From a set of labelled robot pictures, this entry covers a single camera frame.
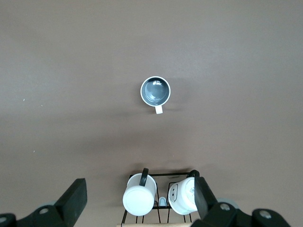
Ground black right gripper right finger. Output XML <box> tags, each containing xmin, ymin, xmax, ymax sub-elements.
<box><xmin>191</xmin><ymin>176</ymin><xmax>292</xmax><ymax>227</ymax></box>

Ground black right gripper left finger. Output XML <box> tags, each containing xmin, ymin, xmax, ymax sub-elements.
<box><xmin>0</xmin><ymin>178</ymin><xmax>88</xmax><ymax>227</ymax></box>

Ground white mug grey inside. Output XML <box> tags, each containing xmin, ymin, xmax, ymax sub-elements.
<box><xmin>140</xmin><ymin>76</ymin><xmax>171</xmax><ymax>115</ymax></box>

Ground white mug with face print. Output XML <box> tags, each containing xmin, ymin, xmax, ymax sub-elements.
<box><xmin>167</xmin><ymin>169</ymin><xmax>201</xmax><ymax>215</ymax></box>

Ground black wire mug rack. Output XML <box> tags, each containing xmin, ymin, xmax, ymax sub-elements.
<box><xmin>116</xmin><ymin>171</ymin><xmax>197</xmax><ymax>227</ymax></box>

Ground plain white mug black handle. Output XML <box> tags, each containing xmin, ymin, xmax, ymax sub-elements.
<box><xmin>122</xmin><ymin>167</ymin><xmax>158</xmax><ymax>217</ymax></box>

